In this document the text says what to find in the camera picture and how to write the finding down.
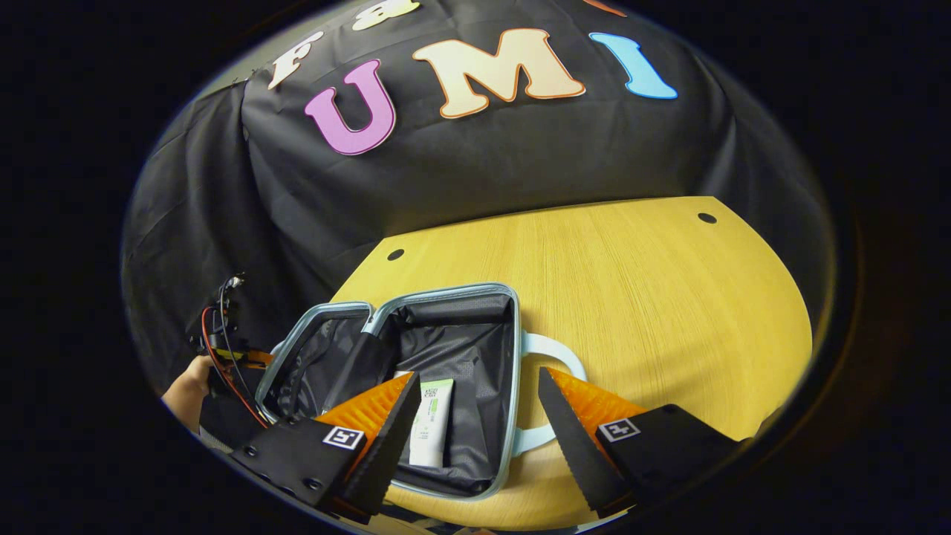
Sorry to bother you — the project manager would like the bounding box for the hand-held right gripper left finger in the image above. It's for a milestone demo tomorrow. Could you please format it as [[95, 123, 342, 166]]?
[[230, 373, 423, 519]]

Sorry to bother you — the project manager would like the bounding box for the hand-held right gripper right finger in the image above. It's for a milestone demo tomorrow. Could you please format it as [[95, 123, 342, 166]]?
[[537, 367, 741, 516]]

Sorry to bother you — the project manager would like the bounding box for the white green tube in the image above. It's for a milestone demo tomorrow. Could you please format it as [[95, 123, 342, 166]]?
[[407, 377, 455, 469]]

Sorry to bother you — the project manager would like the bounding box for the light blue suitcase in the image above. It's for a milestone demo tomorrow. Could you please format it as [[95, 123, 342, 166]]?
[[255, 282, 588, 503]]

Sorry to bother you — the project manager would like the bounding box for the black cable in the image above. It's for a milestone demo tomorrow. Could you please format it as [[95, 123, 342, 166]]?
[[218, 278, 261, 418]]

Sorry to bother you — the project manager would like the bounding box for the red cable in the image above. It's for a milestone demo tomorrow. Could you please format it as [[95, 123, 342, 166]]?
[[200, 305, 270, 429]]

